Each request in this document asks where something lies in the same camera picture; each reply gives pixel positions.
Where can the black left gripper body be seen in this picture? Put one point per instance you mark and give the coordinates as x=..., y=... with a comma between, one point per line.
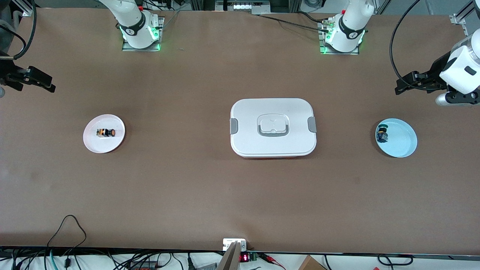
x=436, y=71

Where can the white lidded box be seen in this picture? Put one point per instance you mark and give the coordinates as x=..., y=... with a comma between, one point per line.
x=273, y=127

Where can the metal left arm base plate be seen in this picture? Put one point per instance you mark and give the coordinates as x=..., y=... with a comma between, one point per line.
x=324, y=50

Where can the green push-button switch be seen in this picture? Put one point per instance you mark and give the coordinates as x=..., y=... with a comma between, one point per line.
x=382, y=134

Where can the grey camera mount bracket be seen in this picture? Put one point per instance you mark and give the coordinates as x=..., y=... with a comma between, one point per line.
x=234, y=249

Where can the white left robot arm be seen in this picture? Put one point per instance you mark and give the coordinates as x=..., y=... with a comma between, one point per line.
x=463, y=67

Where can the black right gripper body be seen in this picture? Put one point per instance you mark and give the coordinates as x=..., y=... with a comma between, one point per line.
x=7, y=72

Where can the aluminium frame profile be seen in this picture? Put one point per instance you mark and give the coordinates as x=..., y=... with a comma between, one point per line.
x=27, y=9
x=463, y=15

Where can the pink round plate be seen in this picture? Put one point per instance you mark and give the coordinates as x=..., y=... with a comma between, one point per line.
x=104, y=134

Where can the light blue round plate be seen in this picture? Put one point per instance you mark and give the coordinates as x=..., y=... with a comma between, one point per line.
x=401, y=138

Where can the orange push-button switch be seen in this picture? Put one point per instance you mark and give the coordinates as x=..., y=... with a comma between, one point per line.
x=105, y=132

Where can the brown cardboard box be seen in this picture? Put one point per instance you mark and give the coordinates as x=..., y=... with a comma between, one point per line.
x=311, y=264

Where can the red digit display board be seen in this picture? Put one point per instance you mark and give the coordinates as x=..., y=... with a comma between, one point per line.
x=245, y=257

